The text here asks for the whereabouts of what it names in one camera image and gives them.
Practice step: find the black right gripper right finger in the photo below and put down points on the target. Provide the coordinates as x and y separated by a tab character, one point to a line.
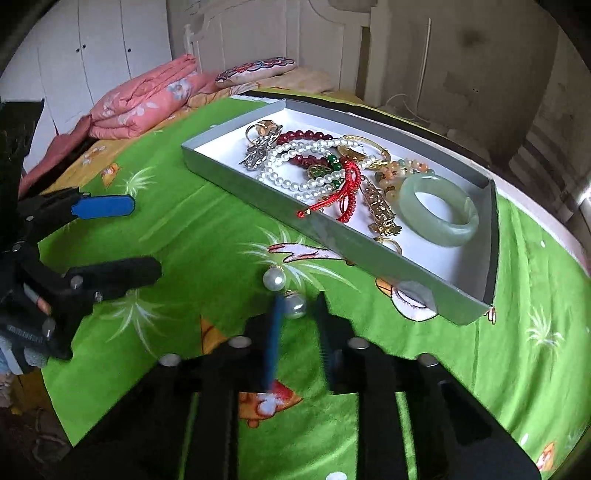
334	333

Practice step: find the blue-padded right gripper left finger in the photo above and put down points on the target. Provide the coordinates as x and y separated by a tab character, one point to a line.
274	320

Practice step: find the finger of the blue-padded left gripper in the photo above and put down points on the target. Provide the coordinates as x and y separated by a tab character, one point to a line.
109	206

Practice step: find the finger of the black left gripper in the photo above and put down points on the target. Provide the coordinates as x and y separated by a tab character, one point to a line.
112	280

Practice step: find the large pearl earring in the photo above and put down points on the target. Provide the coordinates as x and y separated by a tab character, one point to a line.
274	279
294	304

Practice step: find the silver rhinestone brooch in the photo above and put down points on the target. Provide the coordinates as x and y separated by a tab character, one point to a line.
256	153

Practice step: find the grey shallow jewelry box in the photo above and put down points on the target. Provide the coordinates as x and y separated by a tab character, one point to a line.
306	184

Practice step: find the gloved left hand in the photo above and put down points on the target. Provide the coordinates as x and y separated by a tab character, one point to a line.
41	304

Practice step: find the green cartoon print blanket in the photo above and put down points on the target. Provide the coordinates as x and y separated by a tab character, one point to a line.
530	366

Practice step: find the pale green jade bangle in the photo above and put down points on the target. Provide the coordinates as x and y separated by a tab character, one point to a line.
438	210

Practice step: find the folded pink floral quilt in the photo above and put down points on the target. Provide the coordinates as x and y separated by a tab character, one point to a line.
129	110

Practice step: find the white wardrobe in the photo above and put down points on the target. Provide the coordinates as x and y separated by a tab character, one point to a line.
77	52

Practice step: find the gold key rings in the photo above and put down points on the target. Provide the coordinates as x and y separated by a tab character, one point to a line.
261	129

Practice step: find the gold bangle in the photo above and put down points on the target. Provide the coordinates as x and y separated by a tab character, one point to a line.
368	153

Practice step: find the patterned embroidered pillow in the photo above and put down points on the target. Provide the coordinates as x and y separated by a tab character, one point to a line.
254	71

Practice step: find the printed beige curtain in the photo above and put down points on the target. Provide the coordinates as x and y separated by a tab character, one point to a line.
553	162

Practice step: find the white wooden headboard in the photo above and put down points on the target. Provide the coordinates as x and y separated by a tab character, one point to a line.
352	47

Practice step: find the gold chain pendant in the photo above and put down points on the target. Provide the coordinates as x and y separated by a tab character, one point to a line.
382	217

